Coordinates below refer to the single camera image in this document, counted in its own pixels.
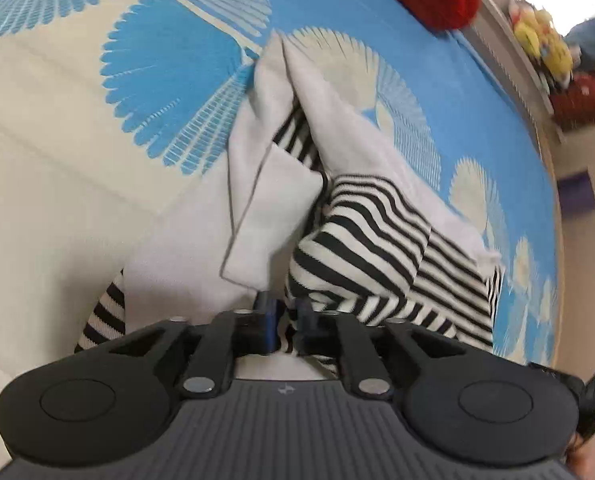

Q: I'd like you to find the yellow plush toy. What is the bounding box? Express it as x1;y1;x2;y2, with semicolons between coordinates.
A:
508;1;578;92

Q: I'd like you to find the person's right hand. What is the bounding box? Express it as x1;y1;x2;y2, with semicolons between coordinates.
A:
565;434;590;479

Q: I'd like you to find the red bag on windowsill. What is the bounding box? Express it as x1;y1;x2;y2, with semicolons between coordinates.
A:
549;73;595;132

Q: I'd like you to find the black white striped garment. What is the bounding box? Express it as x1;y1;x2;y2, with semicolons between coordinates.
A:
76;35;503;378

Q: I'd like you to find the blue and cream patterned bedspread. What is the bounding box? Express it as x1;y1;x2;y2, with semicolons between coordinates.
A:
0;0;563;480

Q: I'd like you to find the purple box by wall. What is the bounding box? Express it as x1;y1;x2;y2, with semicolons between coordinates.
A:
557;170;595;218

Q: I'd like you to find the wooden bed frame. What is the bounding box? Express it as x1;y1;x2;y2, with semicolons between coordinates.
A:
534;122;565;367

